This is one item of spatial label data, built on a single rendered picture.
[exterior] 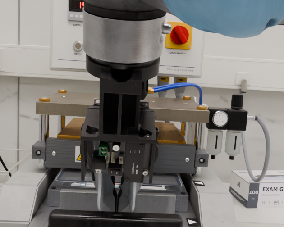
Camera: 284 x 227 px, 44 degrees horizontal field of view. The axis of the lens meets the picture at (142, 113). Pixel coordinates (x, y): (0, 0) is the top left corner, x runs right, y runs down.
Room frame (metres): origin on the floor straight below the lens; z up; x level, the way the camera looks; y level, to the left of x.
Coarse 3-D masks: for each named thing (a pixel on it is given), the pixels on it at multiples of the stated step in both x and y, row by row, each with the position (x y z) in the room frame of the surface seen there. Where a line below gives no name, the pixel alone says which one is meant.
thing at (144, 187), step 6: (60, 186) 0.49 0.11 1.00; (66, 186) 0.49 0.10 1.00; (72, 186) 0.49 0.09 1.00; (78, 186) 0.49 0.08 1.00; (84, 186) 0.49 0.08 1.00; (90, 186) 0.49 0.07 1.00; (144, 186) 0.49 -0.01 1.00; (150, 186) 0.49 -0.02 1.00; (156, 186) 0.49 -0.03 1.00; (162, 186) 0.49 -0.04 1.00; (168, 186) 0.49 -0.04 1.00; (174, 186) 0.49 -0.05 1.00; (180, 186) 0.50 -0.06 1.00
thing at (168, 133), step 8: (72, 120) 0.68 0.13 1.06; (80, 120) 0.68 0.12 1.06; (64, 128) 0.60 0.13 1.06; (72, 128) 0.60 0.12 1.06; (80, 128) 0.60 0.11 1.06; (160, 128) 0.65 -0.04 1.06; (168, 128) 0.65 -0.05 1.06; (176, 128) 0.66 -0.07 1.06; (64, 136) 0.55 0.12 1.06; (72, 136) 0.55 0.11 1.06; (160, 136) 0.58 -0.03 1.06; (168, 136) 0.58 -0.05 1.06; (176, 136) 0.58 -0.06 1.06
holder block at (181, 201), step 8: (64, 168) 0.57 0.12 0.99; (56, 176) 0.53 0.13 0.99; (48, 192) 0.48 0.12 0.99; (56, 192) 0.48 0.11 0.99; (152, 192) 0.49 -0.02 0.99; (160, 192) 0.49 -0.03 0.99; (168, 192) 0.49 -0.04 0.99; (176, 192) 0.49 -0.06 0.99; (184, 192) 0.49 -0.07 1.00; (48, 200) 0.48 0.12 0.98; (56, 200) 0.48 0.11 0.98; (176, 200) 0.48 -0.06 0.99; (184, 200) 0.48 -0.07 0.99; (176, 208) 0.48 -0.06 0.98; (184, 208) 0.48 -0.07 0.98
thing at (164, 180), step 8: (64, 176) 0.51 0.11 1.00; (72, 176) 0.51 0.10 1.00; (80, 176) 0.51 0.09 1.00; (88, 176) 0.52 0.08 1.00; (120, 176) 0.52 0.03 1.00; (144, 176) 0.53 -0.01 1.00; (160, 176) 0.54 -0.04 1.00; (168, 176) 0.54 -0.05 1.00; (176, 176) 0.54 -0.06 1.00; (144, 184) 0.49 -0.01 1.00; (152, 184) 0.50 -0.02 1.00; (160, 184) 0.50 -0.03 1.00; (168, 184) 0.50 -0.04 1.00; (176, 184) 0.50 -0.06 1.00
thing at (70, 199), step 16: (64, 192) 0.43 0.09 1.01; (80, 192) 0.44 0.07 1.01; (96, 192) 0.44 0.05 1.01; (144, 192) 0.45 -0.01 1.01; (48, 208) 0.47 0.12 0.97; (64, 208) 0.43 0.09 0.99; (80, 208) 0.43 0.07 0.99; (96, 208) 0.44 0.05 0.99; (128, 208) 0.44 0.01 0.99; (144, 208) 0.44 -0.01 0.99; (160, 208) 0.44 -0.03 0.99; (32, 224) 0.42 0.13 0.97
